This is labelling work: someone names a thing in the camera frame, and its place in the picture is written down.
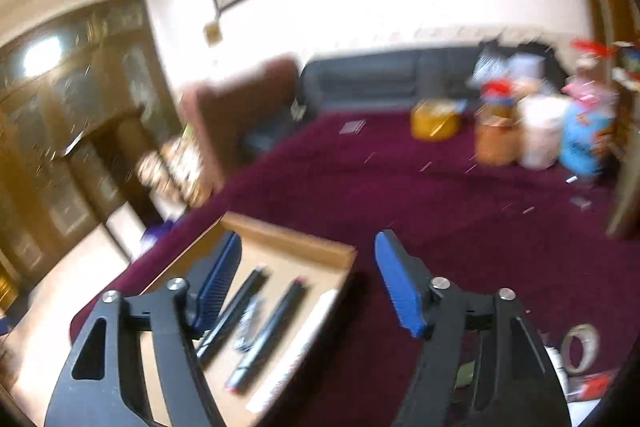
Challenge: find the maroon table cloth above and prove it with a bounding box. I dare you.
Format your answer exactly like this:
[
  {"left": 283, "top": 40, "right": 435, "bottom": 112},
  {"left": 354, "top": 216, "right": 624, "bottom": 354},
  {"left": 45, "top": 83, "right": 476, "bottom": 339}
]
[{"left": 69, "top": 109, "right": 626, "bottom": 427}]

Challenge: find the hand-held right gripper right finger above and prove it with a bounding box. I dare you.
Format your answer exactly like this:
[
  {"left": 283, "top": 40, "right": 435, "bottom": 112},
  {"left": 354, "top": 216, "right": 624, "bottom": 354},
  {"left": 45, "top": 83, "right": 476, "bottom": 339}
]
[{"left": 375, "top": 229, "right": 571, "bottom": 427}]

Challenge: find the dark grey sofa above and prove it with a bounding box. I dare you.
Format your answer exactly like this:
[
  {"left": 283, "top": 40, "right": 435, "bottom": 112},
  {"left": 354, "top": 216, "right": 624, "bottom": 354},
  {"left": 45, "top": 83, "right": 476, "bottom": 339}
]
[{"left": 242, "top": 43, "right": 568, "bottom": 158}]

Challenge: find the jar with red lid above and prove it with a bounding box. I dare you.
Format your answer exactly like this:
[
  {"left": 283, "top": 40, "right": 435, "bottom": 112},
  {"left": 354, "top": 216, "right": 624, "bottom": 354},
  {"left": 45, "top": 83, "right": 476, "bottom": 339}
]
[{"left": 562, "top": 38, "right": 617, "bottom": 108}]

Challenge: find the red packet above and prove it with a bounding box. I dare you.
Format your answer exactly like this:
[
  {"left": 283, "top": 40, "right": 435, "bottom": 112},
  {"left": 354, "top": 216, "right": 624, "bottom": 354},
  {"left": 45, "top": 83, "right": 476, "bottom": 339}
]
[{"left": 574, "top": 371, "right": 617, "bottom": 402}]

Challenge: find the black marker with red ends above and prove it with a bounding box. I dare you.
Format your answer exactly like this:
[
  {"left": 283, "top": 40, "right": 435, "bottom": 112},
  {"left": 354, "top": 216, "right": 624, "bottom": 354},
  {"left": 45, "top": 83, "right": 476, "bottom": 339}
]
[{"left": 225, "top": 276, "right": 309, "bottom": 396}]

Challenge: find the brown armchair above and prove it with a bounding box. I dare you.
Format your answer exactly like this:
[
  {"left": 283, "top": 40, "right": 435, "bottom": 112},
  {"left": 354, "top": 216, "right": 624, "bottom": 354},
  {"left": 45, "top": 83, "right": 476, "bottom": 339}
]
[{"left": 179, "top": 56, "right": 302, "bottom": 204}]

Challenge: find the dark wooden cabinet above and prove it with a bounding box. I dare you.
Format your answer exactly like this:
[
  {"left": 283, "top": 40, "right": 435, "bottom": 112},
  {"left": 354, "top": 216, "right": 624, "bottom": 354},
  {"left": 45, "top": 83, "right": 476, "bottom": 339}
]
[{"left": 0, "top": 0, "right": 187, "bottom": 313}]

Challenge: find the white plastic bucket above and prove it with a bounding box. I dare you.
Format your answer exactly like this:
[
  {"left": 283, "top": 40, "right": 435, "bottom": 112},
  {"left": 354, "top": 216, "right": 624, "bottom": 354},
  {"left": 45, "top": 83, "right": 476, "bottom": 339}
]
[{"left": 516, "top": 93, "right": 572, "bottom": 170}]

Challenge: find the slim black pen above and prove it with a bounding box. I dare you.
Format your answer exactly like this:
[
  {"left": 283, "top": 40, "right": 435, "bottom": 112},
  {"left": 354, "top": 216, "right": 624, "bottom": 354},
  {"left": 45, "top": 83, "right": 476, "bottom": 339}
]
[{"left": 196, "top": 264, "right": 271, "bottom": 364}]

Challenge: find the wooden tray with dark items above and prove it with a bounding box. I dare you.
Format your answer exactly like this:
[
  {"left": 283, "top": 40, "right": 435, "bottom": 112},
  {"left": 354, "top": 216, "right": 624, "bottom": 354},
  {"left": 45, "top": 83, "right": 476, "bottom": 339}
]
[{"left": 137, "top": 211, "right": 357, "bottom": 427}]

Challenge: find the roll of clear tape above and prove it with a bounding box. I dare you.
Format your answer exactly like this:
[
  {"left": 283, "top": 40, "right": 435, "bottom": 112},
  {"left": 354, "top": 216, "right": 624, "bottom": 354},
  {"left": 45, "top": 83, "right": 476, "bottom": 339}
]
[{"left": 559, "top": 323, "right": 601, "bottom": 376}]

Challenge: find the round yellow tin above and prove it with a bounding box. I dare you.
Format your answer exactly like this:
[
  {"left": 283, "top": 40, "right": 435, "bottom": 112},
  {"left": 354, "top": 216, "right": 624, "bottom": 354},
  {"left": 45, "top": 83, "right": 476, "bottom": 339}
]
[{"left": 410, "top": 99, "right": 462, "bottom": 142}]

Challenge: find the small metallic tool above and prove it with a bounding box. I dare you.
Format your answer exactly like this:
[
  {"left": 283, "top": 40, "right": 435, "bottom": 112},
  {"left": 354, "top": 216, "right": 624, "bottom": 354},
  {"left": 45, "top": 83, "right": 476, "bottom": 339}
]
[{"left": 234, "top": 294, "right": 266, "bottom": 354}]

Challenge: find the white flat stick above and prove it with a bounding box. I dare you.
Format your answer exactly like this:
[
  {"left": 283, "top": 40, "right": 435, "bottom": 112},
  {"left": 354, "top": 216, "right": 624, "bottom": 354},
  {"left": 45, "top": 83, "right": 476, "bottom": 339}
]
[{"left": 245, "top": 288, "right": 342, "bottom": 414}]

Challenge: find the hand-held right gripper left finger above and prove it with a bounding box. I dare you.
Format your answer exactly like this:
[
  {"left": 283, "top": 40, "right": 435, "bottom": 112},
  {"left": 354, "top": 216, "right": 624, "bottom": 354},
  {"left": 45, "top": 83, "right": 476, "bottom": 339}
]
[{"left": 45, "top": 231, "right": 243, "bottom": 427}]

